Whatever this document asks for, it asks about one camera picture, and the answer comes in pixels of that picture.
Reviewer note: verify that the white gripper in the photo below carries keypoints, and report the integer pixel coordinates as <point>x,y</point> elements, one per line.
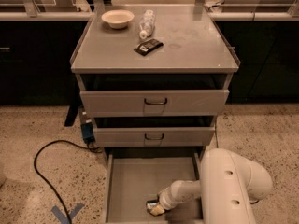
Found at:
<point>165,201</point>

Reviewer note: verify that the silver redbull can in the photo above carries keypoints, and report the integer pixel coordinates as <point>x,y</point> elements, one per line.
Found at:
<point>150,203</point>

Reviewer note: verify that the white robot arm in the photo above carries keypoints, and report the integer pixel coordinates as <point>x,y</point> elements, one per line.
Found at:
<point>228,185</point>

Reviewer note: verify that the grey bottom drawer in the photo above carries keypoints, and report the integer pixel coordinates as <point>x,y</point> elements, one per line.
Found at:
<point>132,181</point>

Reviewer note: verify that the grey drawer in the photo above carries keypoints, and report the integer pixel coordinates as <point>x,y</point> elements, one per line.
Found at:
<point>154,137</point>
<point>132,181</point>
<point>153,103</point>

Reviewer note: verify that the grey middle drawer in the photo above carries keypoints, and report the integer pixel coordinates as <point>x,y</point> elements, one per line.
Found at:
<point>154,137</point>

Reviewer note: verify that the grey top drawer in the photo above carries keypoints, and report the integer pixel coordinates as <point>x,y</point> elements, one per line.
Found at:
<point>153,103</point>

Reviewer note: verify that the grey drawer cabinet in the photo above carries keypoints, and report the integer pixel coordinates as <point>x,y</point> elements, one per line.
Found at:
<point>194,57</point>

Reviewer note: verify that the blue power adapter box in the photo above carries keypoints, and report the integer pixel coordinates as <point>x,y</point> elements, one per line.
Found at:
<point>87,132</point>

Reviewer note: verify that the black snack packet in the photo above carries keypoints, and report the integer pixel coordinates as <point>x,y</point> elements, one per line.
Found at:
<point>148,46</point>

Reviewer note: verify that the clear plastic water bottle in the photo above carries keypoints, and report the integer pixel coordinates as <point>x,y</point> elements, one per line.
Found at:
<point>147,24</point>

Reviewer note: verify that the white bowl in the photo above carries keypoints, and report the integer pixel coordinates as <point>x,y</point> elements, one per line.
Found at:
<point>118,19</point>

